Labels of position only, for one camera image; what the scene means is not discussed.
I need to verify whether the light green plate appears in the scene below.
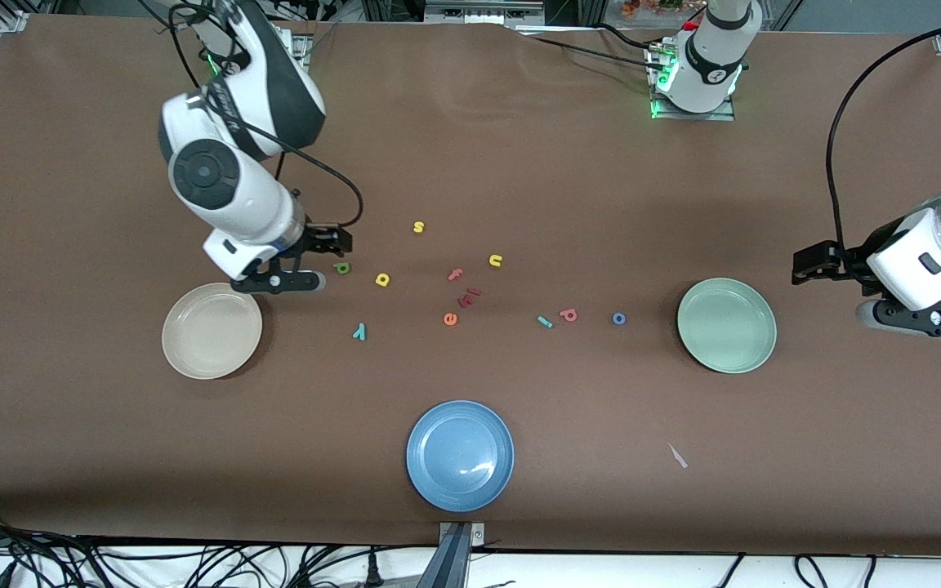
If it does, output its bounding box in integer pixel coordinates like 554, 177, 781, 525
677, 278, 778, 375

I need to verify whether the beige brown plate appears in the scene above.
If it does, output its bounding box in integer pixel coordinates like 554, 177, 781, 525
162, 283, 264, 381

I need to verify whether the blue plate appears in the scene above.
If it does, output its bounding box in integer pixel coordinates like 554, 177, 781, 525
406, 399, 515, 514

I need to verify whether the grey metal box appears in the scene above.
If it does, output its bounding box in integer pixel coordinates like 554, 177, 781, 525
424, 0, 546, 25

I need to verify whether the orange decoration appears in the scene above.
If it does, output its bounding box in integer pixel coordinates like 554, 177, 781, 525
620, 0, 685, 19

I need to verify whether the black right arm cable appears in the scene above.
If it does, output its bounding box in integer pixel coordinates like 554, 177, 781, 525
167, 0, 365, 231

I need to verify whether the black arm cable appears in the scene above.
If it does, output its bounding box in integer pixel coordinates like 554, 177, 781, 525
826, 20, 941, 256
167, 0, 365, 231

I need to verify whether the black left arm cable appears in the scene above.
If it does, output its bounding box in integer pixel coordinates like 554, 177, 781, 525
826, 20, 941, 256

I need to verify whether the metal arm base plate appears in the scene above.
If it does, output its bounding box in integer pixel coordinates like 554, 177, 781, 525
270, 23, 314, 70
647, 41, 737, 122

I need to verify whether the black base cable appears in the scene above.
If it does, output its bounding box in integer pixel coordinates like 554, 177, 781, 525
589, 21, 671, 53
515, 33, 667, 69

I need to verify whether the looped black cable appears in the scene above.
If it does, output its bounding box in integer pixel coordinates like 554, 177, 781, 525
792, 554, 877, 588

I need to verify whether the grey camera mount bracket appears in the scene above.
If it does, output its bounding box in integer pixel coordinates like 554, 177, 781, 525
417, 521, 488, 588

